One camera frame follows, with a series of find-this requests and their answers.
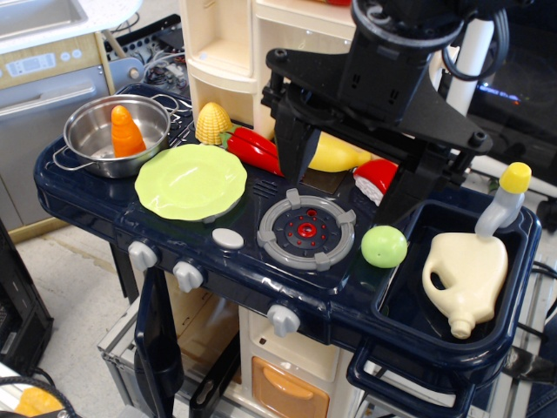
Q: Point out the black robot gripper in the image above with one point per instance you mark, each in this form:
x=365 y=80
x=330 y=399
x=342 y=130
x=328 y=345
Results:
x=378 y=96

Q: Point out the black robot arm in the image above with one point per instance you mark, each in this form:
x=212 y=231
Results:
x=420 y=15

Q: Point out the green toy pear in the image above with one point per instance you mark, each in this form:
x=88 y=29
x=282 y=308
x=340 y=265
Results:
x=384 y=246

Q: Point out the light green plastic plate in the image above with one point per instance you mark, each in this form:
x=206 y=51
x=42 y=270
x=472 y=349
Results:
x=191 y=183

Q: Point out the yellow toy banana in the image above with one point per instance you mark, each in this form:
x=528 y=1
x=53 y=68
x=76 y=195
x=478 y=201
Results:
x=336 y=155

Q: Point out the red white toy sushi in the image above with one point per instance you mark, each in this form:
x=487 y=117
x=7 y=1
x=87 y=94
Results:
x=374 y=177

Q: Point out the grey toy stove burner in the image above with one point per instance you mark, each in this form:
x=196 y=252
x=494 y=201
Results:
x=307 y=232

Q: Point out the red toy pepper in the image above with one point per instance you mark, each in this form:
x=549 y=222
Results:
x=251 y=148

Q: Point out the yellow toy corn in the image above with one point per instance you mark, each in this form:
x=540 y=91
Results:
x=213 y=122

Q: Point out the dark blue toy kitchen counter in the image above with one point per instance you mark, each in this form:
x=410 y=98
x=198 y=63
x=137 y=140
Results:
x=402 y=348

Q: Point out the grey oval button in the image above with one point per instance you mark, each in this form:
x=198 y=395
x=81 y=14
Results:
x=227 y=238

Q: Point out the grey toy faucet yellow cap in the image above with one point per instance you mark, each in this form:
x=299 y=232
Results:
x=507 y=201

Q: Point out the cream toy jug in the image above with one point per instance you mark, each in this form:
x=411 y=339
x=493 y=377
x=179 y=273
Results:
x=462 y=276

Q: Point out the black monitor screen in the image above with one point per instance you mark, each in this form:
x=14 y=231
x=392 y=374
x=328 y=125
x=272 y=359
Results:
x=516 y=106

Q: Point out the white pole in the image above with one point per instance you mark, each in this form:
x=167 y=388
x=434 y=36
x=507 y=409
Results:
x=471 y=58

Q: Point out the cream toy kitchen shelf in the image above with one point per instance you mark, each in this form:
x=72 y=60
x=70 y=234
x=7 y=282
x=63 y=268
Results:
x=226 y=43

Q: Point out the grey right stove knob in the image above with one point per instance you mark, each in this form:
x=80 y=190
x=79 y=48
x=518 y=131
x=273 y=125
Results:
x=284 y=321

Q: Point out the grey stove knob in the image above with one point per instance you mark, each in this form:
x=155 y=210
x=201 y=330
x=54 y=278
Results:
x=188 y=276
x=142 y=256
x=284 y=321

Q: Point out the grey middle stove knob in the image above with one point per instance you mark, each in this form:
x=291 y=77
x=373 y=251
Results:
x=188 y=276

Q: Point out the orange toy carrot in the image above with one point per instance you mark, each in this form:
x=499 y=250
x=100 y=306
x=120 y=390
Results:
x=126 y=138

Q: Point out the grey left stove knob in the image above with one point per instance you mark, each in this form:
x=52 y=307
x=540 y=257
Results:
x=142 y=256

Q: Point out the orange toy drawer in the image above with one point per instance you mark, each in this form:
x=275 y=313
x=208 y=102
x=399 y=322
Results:
x=285 y=394

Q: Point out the stainless steel pot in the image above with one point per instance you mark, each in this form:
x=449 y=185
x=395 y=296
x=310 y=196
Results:
x=87 y=135

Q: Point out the dark blue oven door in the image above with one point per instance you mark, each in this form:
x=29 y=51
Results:
x=157 y=361

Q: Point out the grey toy dishwasher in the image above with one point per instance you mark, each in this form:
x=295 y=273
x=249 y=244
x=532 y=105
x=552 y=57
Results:
x=53 y=60

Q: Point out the black box on floor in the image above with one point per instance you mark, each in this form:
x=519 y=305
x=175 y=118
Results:
x=26 y=324

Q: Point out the yellow object bottom left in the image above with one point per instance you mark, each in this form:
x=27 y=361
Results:
x=36 y=401

